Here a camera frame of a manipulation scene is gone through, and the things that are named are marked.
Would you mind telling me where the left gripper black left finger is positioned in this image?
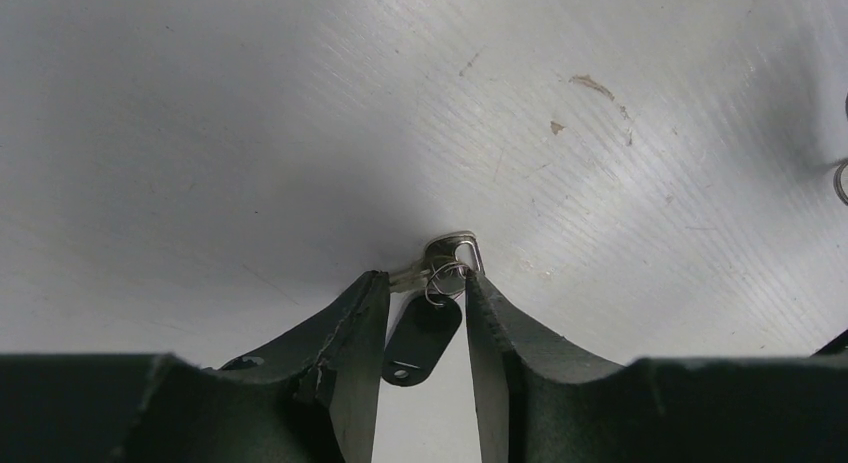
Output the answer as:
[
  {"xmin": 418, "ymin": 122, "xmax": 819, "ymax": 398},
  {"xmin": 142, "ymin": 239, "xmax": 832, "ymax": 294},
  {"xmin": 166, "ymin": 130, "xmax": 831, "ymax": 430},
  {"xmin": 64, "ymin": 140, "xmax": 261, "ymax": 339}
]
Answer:
[{"xmin": 1, "ymin": 271, "xmax": 390, "ymax": 462}]

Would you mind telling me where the key with black head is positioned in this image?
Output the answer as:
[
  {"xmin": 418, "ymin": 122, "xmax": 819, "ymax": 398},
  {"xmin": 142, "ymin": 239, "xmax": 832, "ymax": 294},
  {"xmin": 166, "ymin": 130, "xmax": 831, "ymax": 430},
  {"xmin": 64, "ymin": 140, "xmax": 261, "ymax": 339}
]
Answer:
[{"xmin": 382, "ymin": 230, "xmax": 484, "ymax": 387}]

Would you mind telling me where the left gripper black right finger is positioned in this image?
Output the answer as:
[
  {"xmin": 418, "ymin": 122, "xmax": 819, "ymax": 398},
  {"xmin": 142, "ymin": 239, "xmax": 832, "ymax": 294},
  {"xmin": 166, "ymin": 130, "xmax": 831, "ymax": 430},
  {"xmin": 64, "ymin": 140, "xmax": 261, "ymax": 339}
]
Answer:
[{"xmin": 465, "ymin": 274, "xmax": 847, "ymax": 462}]

